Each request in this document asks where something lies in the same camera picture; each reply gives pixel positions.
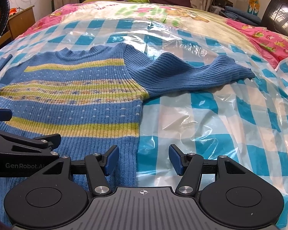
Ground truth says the folded blue clothes pile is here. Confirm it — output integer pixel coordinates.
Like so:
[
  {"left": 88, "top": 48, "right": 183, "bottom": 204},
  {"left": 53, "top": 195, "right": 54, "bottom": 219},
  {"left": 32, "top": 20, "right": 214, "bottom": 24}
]
[{"left": 219, "top": 6, "right": 261, "bottom": 26}]

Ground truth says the pink floral bed quilt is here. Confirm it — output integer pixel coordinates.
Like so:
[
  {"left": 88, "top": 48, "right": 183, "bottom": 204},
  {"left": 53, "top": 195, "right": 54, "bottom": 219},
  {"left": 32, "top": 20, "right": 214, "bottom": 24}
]
[{"left": 22, "top": 0, "right": 288, "bottom": 68}]

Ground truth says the blue striped knit sweater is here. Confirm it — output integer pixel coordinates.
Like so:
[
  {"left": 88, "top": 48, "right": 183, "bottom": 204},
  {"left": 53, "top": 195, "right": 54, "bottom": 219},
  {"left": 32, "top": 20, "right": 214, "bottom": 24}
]
[{"left": 0, "top": 42, "right": 256, "bottom": 225}]

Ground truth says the yellow green pillow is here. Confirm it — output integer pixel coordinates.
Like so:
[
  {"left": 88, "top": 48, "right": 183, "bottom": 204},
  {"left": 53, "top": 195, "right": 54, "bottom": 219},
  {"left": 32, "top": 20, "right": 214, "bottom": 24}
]
[{"left": 83, "top": 0, "right": 150, "bottom": 3}]

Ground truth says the blue checkered plastic sheet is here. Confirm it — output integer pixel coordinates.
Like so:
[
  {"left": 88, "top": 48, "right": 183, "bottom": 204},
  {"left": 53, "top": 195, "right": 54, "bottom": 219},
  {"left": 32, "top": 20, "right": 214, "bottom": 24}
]
[{"left": 0, "top": 19, "right": 288, "bottom": 229}]

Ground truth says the yellow cartoon box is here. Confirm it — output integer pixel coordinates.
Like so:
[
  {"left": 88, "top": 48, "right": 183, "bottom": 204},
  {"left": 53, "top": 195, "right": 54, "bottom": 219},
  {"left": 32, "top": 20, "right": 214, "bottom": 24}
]
[{"left": 247, "top": 0, "right": 260, "bottom": 16}]

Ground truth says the wooden desk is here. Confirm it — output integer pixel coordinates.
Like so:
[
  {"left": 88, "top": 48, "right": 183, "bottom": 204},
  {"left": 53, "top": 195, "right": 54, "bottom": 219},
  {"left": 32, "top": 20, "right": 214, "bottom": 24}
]
[{"left": 0, "top": 5, "right": 35, "bottom": 49}]

